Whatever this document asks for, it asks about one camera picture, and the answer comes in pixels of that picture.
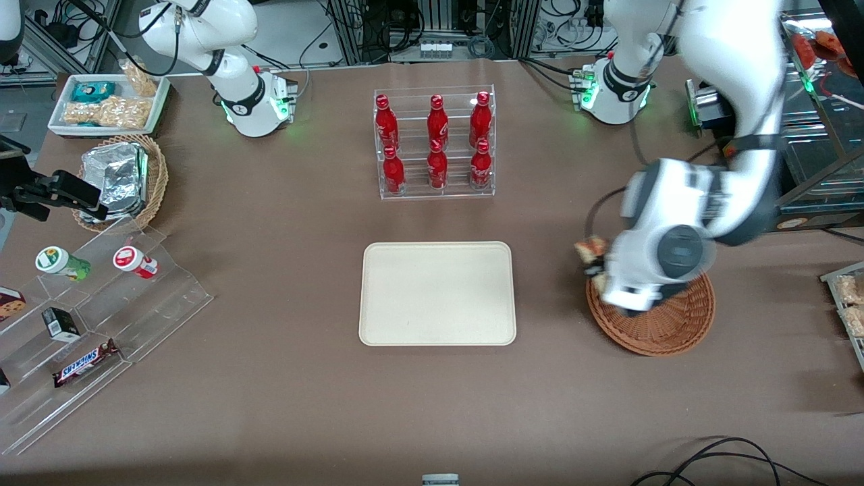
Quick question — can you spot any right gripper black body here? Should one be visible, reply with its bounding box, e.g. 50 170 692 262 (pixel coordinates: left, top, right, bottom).
0 134 55 199

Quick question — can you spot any triangular sandwich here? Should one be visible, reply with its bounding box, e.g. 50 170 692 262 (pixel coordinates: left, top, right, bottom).
574 235 610 268

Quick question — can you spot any flat brown wicker basket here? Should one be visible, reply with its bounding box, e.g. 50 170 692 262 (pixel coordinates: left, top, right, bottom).
585 269 716 357

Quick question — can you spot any white plastic snack tray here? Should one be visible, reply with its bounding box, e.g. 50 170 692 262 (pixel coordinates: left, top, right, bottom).
48 72 171 137

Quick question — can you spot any round light wicker basket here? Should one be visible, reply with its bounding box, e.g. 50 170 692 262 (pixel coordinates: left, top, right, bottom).
72 133 169 234

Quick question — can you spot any cream rectangular tray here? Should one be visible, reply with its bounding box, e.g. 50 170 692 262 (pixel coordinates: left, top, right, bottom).
358 241 518 347

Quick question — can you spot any aluminium foil container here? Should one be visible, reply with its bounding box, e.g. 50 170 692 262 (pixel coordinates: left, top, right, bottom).
78 142 149 222

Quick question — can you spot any green cup with white lid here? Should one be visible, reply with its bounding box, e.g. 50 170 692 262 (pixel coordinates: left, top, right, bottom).
35 246 91 282

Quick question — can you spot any large clear peanut bag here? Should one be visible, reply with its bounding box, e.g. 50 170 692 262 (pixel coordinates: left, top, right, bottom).
62 96 152 130

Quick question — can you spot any red cup with white lid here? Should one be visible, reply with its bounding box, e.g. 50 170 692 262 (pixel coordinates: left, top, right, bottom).
113 246 160 279

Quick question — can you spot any brown cookie box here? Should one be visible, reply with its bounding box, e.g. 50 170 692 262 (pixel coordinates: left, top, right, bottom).
0 286 27 323

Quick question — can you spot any teal snack packet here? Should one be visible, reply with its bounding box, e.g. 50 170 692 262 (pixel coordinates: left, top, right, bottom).
72 81 116 104

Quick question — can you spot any small black carton box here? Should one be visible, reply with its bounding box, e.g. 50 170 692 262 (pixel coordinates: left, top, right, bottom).
41 306 81 342

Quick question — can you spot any small clear snack bag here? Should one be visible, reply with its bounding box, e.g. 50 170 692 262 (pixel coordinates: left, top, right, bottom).
119 59 160 98

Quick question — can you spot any clear acrylic stepped shelf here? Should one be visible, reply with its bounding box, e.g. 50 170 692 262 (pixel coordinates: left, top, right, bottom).
0 216 215 456

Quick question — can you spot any black power adapter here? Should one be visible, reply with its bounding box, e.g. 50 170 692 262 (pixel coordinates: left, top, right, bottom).
34 9 80 47

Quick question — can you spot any red cola bottle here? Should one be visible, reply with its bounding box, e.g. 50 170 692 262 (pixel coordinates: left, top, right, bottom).
469 91 492 146
427 94 450 151
427 139 449 190
375 94 400 152
382 145 406 196
470 138 493 190

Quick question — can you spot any clear acrylic bottle rack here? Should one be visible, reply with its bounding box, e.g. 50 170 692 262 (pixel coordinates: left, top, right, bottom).
373 85 496 200

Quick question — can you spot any Snickers chocolate bar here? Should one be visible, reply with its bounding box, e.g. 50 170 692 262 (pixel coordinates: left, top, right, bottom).
52 339 122 389

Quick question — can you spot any clear bag of snacks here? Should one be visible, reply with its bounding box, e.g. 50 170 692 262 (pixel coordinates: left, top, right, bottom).
840 305 864 340
833 273 864 306

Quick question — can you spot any glass display cabinet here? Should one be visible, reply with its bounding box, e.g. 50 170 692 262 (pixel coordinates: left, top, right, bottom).
775 8 864 232

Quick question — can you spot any red food in cabinet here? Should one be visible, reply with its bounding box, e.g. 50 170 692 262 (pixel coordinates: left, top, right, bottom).
788 28 857 76

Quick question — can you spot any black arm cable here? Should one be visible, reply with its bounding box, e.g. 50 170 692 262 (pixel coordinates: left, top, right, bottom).
585 185 637 241

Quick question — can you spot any black floor cable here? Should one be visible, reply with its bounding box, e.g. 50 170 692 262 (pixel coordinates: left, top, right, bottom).
630 436 832 486

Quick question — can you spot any wire rack with snacks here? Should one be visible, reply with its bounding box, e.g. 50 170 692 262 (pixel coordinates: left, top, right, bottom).
819 262 864 373

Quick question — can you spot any aluminium frame cabinet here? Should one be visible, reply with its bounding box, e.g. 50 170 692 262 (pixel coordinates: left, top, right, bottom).
324 0 542 65

